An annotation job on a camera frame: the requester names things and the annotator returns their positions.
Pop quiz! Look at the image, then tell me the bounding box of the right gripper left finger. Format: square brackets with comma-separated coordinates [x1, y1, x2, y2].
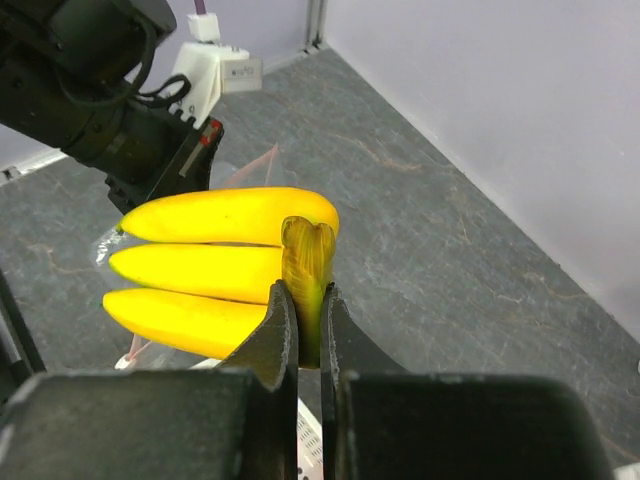
[222, 280, 299, 479]

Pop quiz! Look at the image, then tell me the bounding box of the clear zip top bag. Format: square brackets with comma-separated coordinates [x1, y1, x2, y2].
[91, 145, 284, 370]

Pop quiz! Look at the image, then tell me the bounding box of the yellow banana bunch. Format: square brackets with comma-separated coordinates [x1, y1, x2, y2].
[102, 187, 340, 369]

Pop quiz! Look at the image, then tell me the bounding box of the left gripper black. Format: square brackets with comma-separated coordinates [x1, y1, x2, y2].
[64, 107, 224, 213]

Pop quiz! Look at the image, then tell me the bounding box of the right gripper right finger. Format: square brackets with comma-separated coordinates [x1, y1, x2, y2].
[320, 282, 405, 479]

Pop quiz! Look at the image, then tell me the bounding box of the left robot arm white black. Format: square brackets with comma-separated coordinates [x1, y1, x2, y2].
[1, 1, 224, 213]

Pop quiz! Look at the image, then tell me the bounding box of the aluminium frame post left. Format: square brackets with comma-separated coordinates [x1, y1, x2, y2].
[304, 0, 327, 53]

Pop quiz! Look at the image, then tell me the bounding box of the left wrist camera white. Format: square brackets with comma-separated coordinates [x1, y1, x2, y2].
[169, 13, 263, 128]

